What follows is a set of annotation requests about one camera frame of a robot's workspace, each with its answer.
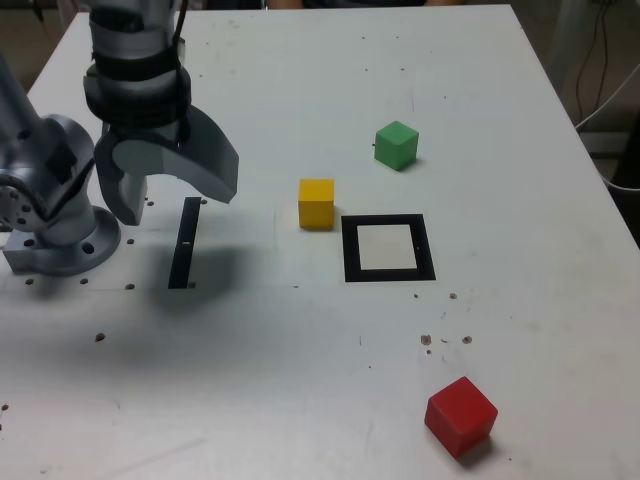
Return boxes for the red cube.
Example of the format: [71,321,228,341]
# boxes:
[423,376,500,460]

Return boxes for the black tape square outline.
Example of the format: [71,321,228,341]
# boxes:
[341,213,437,285]

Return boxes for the white background cable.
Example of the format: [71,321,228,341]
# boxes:
[573,64,640,192]

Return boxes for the yellow cube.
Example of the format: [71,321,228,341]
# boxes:
[297,178,336,232]

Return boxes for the black tape strip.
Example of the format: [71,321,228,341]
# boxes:
[167,196,203,290]

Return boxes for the green cube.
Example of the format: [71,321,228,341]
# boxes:
[373,120,421,173]

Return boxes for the thin black background cable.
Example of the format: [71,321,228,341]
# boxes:
[576,0,610,122]

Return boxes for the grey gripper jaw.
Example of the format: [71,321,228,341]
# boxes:
[111,106,241,206]
[93,131,150,227]

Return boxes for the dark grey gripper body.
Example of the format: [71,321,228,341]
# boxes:
[101,121,183,147]

